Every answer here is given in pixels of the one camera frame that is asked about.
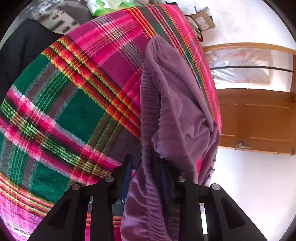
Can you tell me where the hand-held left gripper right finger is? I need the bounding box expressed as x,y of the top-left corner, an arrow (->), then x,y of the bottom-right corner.
159,162 -> 269,241

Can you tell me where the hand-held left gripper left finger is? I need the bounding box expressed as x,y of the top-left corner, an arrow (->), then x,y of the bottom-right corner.
27,153 -> 133,241

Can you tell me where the purple fleece garment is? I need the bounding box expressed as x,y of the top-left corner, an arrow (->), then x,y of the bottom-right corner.
120,35 -> 220,241

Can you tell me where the pink green plaid blanket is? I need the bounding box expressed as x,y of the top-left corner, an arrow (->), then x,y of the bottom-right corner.
0,3 -> 222,241

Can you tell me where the black cloth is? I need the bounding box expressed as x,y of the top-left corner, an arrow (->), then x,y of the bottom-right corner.
0,19 -> 64,100

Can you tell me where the green white plastic bag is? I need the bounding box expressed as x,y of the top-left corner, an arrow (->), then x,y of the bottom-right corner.
88,0 -> 133,16

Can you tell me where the cardboard box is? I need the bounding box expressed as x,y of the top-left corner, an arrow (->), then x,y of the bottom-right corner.
186,7 -> 216,32

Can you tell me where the grey ink print table mat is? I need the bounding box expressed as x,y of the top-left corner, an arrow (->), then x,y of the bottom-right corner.
25,0 -> 93,35

